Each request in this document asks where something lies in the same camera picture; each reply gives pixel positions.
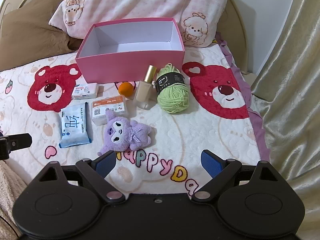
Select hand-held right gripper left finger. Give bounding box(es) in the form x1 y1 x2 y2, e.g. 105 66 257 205
37 150 125 204

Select small white tissue pack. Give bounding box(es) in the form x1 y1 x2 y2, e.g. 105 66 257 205
71 82 99 100

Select pink cardboard box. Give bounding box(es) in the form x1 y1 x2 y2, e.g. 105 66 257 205
75 17 185 84

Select purple plush toy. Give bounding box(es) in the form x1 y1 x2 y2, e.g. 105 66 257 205
97 109 157 156

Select gold shiny curtain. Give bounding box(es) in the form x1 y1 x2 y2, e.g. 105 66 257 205
246 0 320 230

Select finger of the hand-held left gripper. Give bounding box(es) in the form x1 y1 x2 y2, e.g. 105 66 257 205
0 133 33 161

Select orange ball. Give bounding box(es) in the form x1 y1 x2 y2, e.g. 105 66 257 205
118 82 135 97

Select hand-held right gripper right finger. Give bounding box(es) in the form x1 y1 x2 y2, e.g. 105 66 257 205
191 149 283 203

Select red bear printed blanket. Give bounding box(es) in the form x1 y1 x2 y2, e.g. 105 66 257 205
0 42 270 205

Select beige headboard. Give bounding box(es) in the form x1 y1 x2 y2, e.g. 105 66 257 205
0 0 253 75

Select blue wet wipes packet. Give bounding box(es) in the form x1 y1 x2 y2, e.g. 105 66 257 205
59 102 91 148

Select beige fuzzy cloth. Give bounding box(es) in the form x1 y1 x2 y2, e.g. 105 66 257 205
0 159 28 240

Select green yarn ball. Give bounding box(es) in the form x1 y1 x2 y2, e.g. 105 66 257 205
155 63 191 113

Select glass bottle with gold cap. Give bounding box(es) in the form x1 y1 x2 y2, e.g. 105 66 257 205
133 65 157 110

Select brown pillow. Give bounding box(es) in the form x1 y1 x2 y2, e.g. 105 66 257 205
0 0 83 65

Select white orange-labelled plastic box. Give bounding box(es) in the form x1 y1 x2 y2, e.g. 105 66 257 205
91 95 128 126

